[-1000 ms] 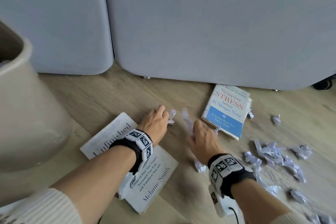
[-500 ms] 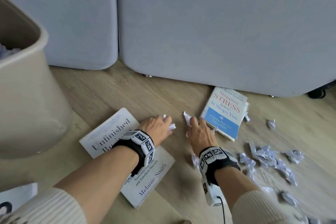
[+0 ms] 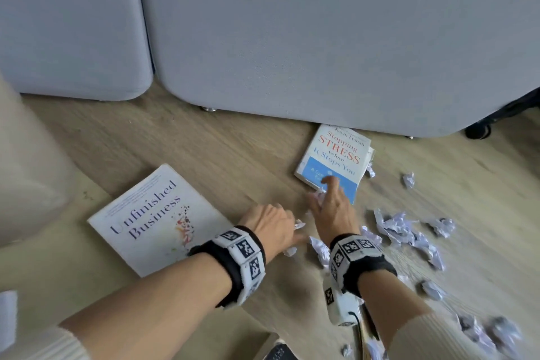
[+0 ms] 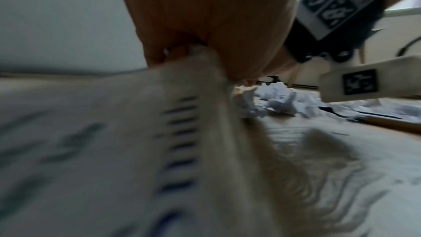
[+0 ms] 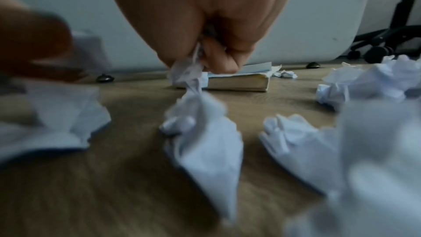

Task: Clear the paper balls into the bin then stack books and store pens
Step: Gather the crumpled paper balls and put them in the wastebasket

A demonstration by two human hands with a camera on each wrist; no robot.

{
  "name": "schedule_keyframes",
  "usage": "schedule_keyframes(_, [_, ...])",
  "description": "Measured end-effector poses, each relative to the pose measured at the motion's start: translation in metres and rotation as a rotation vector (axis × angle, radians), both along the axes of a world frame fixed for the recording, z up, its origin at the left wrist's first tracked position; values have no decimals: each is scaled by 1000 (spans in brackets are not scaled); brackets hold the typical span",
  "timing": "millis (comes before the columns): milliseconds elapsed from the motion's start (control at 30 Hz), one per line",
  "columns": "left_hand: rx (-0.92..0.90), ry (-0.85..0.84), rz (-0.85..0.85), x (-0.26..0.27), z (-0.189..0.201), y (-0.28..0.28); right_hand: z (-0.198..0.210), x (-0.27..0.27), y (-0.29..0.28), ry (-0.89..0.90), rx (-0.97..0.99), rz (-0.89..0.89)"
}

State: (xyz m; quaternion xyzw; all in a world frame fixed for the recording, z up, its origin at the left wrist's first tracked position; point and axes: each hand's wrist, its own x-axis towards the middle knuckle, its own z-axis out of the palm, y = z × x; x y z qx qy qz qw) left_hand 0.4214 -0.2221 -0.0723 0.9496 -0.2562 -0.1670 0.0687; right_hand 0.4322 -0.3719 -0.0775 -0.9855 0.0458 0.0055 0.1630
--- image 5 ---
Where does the large paper wad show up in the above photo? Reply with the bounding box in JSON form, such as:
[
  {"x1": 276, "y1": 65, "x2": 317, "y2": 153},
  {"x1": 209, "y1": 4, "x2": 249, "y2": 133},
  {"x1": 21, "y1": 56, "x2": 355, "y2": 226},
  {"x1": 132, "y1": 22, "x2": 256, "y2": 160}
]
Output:
[
  {"x1": 0, "y1": 79, "x2": 113, "y2": 161},
  {"x1": 159, "y1": 57, "x2": 244, "y2": 224}
]

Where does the blue and white book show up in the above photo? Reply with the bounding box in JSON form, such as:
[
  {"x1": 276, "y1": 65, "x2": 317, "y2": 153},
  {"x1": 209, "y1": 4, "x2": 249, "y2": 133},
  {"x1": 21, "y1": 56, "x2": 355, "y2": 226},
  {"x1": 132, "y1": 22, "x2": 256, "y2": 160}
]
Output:
[{"x1": 172, "y1": 61, "x2": 284, "y2": 93}]

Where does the person's right hand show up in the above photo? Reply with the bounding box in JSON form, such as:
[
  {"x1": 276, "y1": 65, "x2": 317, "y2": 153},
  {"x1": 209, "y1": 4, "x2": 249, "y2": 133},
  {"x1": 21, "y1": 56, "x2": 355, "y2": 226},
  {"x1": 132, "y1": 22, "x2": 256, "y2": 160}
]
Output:
[{"x1": 103, "y1": 0, "x2": 300, "y2": 74}]

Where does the pile of paper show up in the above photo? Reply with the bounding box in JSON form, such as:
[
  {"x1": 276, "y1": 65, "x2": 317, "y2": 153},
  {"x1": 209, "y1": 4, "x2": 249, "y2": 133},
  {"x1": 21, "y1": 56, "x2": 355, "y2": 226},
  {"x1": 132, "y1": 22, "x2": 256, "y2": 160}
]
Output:
[{"x1": 257, "y1": 54, "x2": 421, "y2": 237}]

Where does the person's left hand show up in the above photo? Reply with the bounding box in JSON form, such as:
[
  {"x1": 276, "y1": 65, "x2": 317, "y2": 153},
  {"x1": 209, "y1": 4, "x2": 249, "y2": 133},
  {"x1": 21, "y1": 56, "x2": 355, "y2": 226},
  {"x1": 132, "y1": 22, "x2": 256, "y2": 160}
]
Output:
[{"x1": 0, "y1": 0, "x2": 89, "y2": 83}]

